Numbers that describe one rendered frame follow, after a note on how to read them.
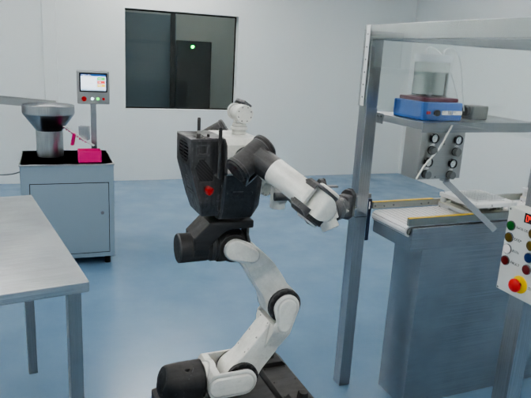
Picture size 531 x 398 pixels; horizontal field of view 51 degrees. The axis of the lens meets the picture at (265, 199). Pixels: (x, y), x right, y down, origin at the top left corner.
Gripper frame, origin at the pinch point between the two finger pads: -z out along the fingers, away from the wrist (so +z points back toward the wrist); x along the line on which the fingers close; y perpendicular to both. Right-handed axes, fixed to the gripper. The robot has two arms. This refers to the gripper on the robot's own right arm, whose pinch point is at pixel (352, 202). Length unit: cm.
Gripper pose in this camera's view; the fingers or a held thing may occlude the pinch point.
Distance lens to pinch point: 227.2
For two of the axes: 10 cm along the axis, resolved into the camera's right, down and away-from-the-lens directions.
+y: 8.2, 1.9, -5.5
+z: -5.8, 1.7, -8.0
